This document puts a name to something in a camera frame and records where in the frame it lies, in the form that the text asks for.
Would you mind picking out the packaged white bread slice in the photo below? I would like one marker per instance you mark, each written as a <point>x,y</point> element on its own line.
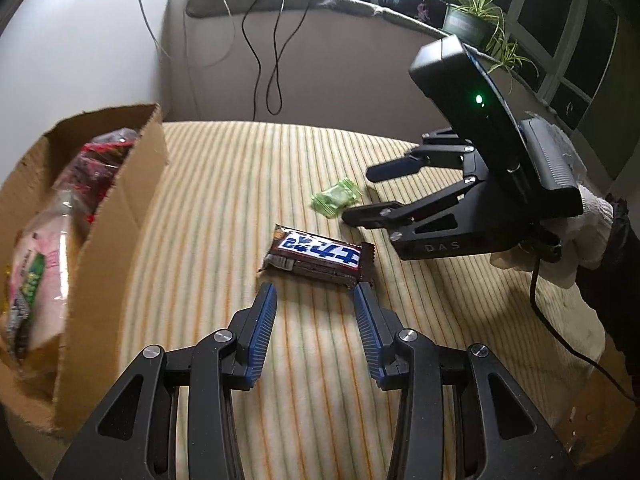
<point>58,232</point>

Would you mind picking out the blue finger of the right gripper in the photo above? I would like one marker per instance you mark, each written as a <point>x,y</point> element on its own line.
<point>373,216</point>
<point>393,169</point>

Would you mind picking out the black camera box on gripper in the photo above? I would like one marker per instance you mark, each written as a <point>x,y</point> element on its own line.
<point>524,152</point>

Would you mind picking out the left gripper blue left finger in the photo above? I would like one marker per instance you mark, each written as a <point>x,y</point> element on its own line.
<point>253,328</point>

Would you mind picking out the small green wrapped candy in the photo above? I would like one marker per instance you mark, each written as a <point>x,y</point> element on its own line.
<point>330,203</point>

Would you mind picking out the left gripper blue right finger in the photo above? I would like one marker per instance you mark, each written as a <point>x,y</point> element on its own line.
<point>377,327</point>

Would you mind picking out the red-edged bag dark snack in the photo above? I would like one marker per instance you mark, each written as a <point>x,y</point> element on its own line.
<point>91,173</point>

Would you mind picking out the right hand white glove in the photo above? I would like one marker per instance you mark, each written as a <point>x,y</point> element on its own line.
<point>583,241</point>

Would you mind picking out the black patterned candy packet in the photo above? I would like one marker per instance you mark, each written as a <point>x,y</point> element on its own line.
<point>16,322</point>

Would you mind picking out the green candy packet in box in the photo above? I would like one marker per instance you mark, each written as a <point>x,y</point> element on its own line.
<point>33,279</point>

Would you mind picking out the striped beige mat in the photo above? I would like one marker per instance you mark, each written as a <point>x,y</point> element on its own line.
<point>315,413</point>

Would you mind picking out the snickers bar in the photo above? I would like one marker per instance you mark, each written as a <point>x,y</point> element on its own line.
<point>320,258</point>

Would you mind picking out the brown cardboard box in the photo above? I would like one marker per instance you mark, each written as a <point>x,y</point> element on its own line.
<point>88,350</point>

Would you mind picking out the potted spider plant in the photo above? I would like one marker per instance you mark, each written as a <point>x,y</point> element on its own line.
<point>481,24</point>

